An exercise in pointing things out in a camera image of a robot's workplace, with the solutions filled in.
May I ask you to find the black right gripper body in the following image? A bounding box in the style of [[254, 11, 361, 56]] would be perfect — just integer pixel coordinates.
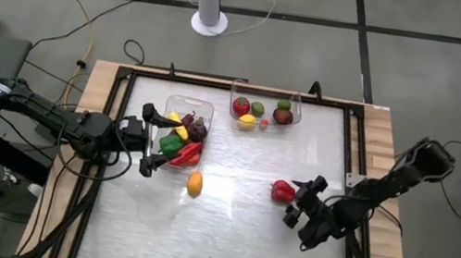
[[294, 189, 350, 257]]

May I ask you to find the yellow lemon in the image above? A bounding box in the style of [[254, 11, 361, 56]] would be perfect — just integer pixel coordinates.
[[236, 112, 258, 132]]

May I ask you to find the small maroon vegetable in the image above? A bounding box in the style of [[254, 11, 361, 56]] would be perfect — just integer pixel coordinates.
[[181, 109, 197, 129]]

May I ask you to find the wooden table board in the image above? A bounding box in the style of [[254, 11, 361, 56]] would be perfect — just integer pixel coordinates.
[[15, 50, 442, 258]]

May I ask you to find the red chili pepper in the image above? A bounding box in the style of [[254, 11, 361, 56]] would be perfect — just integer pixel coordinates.
[[176, 138, 205, 163], [168, 149, 203, 172]]

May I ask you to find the green lime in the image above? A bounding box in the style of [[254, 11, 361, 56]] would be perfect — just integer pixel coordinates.
[[249, 100, 267, 118], [276, 98, 293, 113]]

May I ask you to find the white cable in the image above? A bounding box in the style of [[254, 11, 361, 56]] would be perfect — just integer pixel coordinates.
[[215, 0, 278, 45]]

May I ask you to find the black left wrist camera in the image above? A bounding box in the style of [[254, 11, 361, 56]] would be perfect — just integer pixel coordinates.
[[123, 114, 147, 136]]

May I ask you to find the dark purple eggplant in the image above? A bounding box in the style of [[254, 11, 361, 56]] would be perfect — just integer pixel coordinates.
[[185, 115, 212, 144]]

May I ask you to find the short looped black cable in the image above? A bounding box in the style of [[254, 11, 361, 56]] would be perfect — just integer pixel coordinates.
[[120, 37, 149, 67]]

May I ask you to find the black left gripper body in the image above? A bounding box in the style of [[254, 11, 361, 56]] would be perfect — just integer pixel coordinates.
[[115, 118, 156, 163]]

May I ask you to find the black aluminium table frame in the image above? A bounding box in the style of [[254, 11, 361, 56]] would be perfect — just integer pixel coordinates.
[[14, 36, 452, 258]]

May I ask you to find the orange-yellow citrus fruit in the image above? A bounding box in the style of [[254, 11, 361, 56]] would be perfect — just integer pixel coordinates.
[[183, 170, 206, 200]]

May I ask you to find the green bell pepper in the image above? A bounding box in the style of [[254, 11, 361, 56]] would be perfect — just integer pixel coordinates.
[[156, 131, 186, 162]]

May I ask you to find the silver metal bracket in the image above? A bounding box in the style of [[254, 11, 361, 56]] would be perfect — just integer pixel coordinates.
[[343, 171, 368, 194]]

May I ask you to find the dark brown avocado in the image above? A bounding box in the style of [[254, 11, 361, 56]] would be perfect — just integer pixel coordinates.
[[271, 106, 295, 128]]

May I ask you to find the red bell pepper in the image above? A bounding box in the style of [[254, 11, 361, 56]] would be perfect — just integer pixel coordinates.
[[269, 178, 298, 207]]

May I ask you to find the yellow cable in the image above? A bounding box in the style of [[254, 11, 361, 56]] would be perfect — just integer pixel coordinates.
[[9, 0, 102, 111]]

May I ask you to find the long black floor cable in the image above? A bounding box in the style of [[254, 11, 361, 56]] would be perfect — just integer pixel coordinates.
[[27, 0, 190, 77]]

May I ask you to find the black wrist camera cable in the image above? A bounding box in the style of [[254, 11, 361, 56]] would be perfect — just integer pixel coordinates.
[[52, 105, 141, 186]]

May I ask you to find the clear plastic basket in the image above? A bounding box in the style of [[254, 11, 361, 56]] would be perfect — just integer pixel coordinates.
[[147, 91, 217, 176], [223, 78, 307, 141]]

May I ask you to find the long yellow pepper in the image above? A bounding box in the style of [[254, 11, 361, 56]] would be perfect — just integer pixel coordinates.
[[163, 110, 193, 141]]

